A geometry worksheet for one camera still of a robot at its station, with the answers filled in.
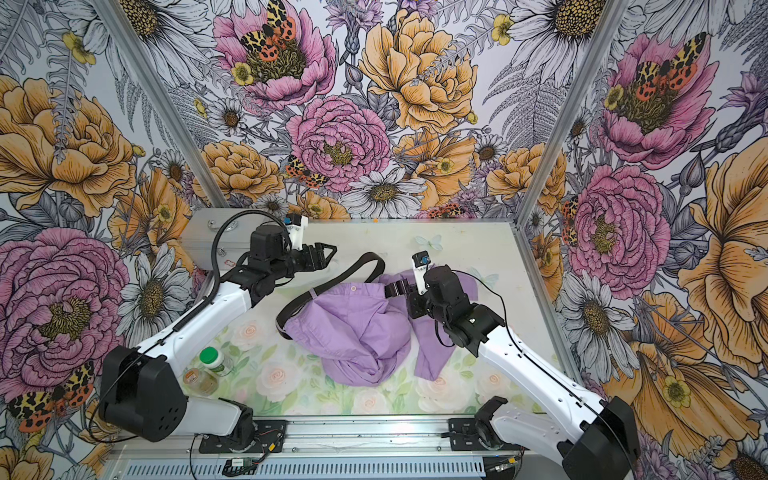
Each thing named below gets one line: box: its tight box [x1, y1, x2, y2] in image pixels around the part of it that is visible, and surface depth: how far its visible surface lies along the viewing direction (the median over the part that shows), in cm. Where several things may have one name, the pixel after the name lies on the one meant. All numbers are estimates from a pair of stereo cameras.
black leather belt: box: [275, 253, 407, 340], surface depth 85 cm
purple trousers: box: [284, 271, 478, 387], surface depth 84 cm
